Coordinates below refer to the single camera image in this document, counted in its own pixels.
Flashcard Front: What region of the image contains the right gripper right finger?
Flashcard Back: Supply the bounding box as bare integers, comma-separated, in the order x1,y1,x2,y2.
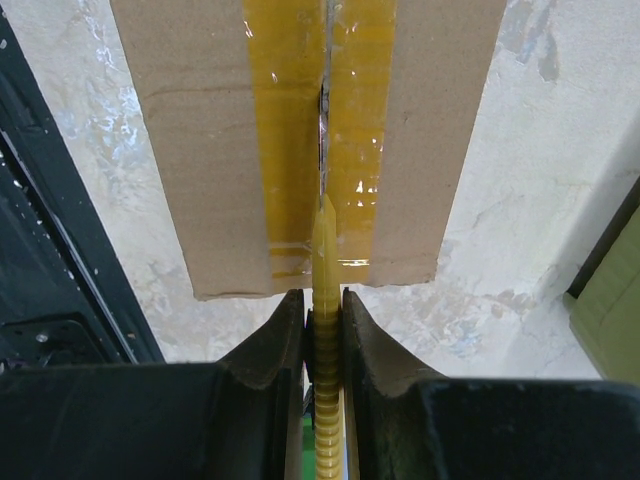
342,290,639,479

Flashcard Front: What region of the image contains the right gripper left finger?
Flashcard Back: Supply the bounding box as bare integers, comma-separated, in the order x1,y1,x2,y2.
1,290,305,479

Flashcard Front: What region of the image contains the yellow utility knife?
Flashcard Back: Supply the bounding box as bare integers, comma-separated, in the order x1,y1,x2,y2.
282,192,361,480

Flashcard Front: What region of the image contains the brown cardboard express box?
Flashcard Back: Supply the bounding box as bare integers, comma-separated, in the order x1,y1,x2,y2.
111,1,506,300

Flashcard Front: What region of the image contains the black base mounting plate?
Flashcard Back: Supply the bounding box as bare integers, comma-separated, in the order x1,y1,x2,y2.
1,19,164,369

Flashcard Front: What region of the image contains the green plastic tub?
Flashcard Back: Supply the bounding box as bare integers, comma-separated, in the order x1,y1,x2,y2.
565,184,639,385

